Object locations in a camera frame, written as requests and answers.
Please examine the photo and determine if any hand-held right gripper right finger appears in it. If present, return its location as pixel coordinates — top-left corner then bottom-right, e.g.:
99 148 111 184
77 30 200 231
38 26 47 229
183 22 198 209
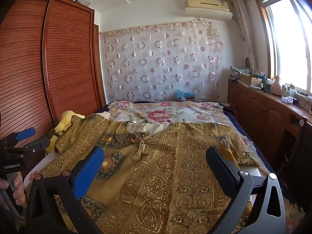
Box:
205 146 286 234

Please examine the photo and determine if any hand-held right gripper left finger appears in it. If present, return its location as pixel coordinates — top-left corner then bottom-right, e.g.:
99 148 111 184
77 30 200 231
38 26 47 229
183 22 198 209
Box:
24 146 105 234

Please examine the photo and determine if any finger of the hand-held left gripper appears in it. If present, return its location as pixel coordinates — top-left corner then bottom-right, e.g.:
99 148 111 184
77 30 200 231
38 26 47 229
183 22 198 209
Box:
23 136 50 154
10 127 36 149

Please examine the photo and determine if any gold patterned garment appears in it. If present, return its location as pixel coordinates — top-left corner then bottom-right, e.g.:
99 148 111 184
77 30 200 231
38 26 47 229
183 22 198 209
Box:
39 114 261 234

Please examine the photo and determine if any person's left hand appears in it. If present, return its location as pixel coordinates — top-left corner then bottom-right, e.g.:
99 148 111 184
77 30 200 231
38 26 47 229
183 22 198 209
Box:
0 177 26 211

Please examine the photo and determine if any white strawberry print sheet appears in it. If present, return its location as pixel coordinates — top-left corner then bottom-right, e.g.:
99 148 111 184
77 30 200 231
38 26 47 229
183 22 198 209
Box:
24 152 270 191

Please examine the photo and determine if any yellow plush toy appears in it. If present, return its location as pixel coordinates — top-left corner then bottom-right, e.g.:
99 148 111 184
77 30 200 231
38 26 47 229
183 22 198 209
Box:
45 110 86 154

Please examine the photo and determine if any wooden cabinet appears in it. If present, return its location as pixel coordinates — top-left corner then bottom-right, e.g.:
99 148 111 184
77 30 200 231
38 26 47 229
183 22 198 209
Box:
227 79 312 176

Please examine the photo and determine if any floral blanket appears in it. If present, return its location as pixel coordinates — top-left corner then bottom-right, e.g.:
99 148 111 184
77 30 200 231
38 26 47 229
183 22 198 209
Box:
102 101 256 152

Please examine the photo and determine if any black chair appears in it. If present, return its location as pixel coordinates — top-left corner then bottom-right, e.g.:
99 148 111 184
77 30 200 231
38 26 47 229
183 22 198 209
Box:
279 116 309 178

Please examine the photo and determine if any blue box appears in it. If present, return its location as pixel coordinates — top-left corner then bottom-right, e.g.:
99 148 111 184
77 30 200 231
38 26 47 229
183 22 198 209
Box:
174 89 195 102

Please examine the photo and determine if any wooden slatted wardrobe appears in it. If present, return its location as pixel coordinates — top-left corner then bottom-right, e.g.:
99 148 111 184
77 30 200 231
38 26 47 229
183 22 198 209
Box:
0 0 106 156

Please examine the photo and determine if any cardboard box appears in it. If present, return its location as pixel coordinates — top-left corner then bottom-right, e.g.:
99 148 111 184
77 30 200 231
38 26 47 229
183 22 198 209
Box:
240 73 262 88

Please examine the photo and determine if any stack of folded cloths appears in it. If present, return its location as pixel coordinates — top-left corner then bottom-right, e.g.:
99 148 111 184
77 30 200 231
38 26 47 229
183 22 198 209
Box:
229 66 253 80

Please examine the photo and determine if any sheer circle pattern curtain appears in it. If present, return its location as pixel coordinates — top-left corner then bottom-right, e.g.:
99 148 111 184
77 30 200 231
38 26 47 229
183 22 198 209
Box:
99 21 223 103

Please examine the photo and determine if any white tied window curtain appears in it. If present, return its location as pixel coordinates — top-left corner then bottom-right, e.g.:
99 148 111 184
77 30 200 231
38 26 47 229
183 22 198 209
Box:
233 0 259 74

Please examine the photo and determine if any window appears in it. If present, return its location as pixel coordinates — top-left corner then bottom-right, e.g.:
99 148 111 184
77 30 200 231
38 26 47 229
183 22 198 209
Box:
253 0 312 95

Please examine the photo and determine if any white air conditioner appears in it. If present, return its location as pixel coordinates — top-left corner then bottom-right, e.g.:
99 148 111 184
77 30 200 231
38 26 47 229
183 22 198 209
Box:
185 7 232 21

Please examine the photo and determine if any cream air conditioner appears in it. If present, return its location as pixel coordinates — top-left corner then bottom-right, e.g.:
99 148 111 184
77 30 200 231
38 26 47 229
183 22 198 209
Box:
186 0 230 12

